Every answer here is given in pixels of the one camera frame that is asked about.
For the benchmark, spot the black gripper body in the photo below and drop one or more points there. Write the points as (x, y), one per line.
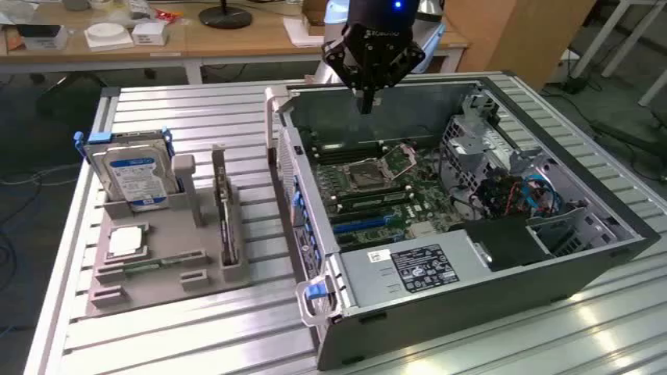
(377, 43)

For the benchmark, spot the green graphics card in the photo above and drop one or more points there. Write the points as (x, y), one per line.
(224, 203)

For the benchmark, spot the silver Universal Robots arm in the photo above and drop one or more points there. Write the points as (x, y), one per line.
(336, 23)

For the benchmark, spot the blue expansion slot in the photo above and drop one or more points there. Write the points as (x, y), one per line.
(359, 226)

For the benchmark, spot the white paper stack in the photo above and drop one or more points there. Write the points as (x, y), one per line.
(301, 33)

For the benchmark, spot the brown cardboard box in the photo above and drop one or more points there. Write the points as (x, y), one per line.
(313, 9)

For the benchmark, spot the wooden desk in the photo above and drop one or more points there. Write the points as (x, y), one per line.
(234, 43)

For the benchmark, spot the wooden cabinet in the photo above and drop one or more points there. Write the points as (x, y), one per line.
(520, 39)

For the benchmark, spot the black round lamp base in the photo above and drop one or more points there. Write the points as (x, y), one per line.
(224, 17)

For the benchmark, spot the metal disk bay cage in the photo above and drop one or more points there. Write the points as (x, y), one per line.
(473, 144)

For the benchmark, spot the metal socket cover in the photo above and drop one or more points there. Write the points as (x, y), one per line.
(401, 156)

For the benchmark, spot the CPU socket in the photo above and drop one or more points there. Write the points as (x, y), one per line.
(367, 176)

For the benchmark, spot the red packet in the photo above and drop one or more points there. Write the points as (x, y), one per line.
(169, 17)

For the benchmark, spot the small white labelled box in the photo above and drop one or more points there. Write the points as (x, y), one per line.
(149, 33)

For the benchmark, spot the installed RAM stick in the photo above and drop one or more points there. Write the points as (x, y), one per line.
(375, 201)

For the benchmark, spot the green motherboard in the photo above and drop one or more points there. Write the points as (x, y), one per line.
(416, 203)

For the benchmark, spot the white round part on box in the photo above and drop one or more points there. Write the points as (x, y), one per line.
(108, 37)

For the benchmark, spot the black floor stand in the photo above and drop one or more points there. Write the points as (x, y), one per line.
(629, 133)

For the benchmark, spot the hard disk with blue carrier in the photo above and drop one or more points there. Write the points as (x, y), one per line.
(132, 176)

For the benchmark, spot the black chair base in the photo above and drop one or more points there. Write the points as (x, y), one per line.
(72, 84)

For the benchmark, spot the grey power supply unit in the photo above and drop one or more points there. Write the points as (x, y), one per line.
(375, 273)

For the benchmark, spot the white box with black top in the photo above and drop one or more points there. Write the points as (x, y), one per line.
(41, 37)

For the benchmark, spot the grey parts rack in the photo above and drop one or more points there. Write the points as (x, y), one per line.
(166, 238)

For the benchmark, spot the blue case latch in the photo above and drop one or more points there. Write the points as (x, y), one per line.
(313, 291)

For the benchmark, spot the silver CPU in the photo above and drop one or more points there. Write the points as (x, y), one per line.
(124, 242)

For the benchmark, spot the green RAM stick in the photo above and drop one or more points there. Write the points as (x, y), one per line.
(145, 266)

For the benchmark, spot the black open PC case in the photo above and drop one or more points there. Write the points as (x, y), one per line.
(468, 304)

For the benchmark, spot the white table frame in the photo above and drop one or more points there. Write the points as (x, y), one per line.
(624, 31)

